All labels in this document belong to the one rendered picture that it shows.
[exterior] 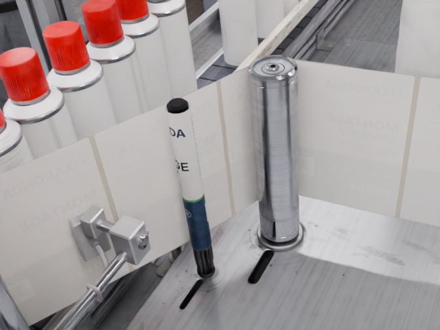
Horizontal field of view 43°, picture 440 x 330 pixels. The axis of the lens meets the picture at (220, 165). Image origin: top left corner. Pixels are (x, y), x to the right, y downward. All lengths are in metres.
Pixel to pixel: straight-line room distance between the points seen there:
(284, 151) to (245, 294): 0.13
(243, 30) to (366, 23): 0.32
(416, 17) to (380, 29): 0.45
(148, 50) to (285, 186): 0.21
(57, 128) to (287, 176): 0.20
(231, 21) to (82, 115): 0.33
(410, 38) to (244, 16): 0.27
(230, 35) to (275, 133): 0.36
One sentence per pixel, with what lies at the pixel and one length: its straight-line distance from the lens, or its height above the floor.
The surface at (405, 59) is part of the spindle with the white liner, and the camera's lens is 0.61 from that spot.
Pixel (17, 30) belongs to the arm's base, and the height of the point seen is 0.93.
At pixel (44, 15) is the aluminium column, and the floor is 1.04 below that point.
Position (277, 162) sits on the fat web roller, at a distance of 0.46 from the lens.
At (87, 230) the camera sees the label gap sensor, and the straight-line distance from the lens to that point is 0.41.
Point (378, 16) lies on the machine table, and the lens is 1.08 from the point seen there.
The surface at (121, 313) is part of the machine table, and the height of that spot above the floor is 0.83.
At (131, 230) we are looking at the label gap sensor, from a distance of 0.39.
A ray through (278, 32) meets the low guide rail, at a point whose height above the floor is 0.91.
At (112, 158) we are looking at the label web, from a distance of 0.41.
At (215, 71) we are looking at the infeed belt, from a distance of 0.81.
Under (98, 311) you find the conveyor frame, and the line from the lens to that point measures 0.57.
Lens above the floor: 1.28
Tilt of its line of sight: 39 degrees down
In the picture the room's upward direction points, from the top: 7 degrees counter-clockwise
